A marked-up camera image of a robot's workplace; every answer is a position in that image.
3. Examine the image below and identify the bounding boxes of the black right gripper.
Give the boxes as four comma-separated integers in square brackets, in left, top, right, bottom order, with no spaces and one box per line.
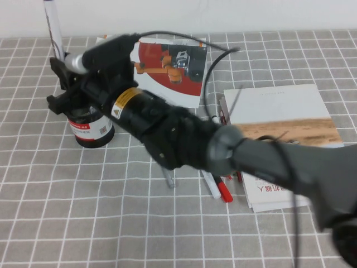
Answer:
[46,56,139,116]

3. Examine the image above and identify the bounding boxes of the white marker black cap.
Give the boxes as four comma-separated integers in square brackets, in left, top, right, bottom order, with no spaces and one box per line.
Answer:
[43,0,65,61]

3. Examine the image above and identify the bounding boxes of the black mesh pen holder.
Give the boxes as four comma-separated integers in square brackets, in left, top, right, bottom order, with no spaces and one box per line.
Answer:
[66,107,115,149]

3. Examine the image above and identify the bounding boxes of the white and grey marker pen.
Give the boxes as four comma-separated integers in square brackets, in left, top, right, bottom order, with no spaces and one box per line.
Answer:
[163,166,177,190]

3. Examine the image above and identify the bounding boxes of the grey grid tablecloth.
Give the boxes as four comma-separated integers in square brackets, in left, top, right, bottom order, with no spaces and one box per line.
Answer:
[0,30,357,268]

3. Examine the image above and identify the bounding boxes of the white paint marker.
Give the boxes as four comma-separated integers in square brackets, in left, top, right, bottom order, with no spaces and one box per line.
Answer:
[201,113,223,199]

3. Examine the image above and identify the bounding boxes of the black marker red caps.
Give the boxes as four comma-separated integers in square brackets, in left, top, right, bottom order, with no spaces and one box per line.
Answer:
[214,175,234,203]

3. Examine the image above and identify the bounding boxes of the white AgileX brochure desert photo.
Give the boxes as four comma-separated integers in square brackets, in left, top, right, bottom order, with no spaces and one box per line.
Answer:
[223,83,344,209]

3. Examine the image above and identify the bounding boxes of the white AgileX brochure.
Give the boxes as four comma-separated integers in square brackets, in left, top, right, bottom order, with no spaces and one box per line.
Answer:
[218,92,312,213]

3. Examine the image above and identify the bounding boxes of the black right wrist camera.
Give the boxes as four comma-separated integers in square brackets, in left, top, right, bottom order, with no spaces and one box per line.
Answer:
[64,32,140,75]

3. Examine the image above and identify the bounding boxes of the black camera cable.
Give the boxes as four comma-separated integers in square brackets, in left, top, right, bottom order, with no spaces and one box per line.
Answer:
[133,30,242,121]

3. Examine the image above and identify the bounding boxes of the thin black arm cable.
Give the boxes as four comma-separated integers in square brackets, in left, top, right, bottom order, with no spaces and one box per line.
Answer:
[255,131,301,260]

